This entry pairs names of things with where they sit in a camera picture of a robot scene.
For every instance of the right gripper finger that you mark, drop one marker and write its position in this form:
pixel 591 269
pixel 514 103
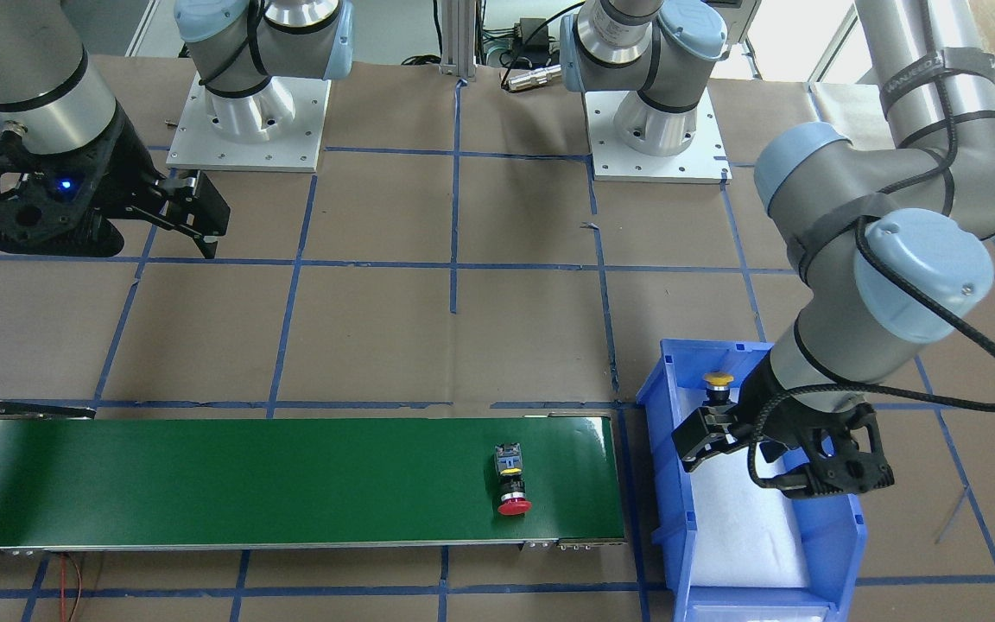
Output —
pixel 199 211

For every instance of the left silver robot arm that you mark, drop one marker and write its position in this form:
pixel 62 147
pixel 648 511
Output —
pixel 892 244

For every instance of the aluminium frame post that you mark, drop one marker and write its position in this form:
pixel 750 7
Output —
pixel 459 34

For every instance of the yellow push button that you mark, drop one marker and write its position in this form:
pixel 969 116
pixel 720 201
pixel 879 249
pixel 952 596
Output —
pixel 717 385

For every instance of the green conveyor belt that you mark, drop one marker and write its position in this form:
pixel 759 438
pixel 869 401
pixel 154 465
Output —
pixel 78 484

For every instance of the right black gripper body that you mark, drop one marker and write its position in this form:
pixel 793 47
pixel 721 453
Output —
pixel 129 173

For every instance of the white foam pad bin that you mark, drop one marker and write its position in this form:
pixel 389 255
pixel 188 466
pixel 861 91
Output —
pixel 747 536

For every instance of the blue plastic bin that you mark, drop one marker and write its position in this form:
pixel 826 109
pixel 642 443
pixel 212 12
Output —
pixel 832 530

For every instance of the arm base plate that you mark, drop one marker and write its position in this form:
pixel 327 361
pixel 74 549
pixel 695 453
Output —
pixel 275 130
pixel 632 142

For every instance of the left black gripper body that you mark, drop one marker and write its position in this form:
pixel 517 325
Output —
pixel 771 413

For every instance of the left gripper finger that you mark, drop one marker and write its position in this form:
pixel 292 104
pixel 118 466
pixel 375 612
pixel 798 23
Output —
pixel 705 433

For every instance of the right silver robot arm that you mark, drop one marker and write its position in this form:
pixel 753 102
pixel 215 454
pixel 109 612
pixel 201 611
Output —
pixel 47 83

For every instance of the red push button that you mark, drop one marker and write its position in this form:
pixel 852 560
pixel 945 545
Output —
pixel 512 499

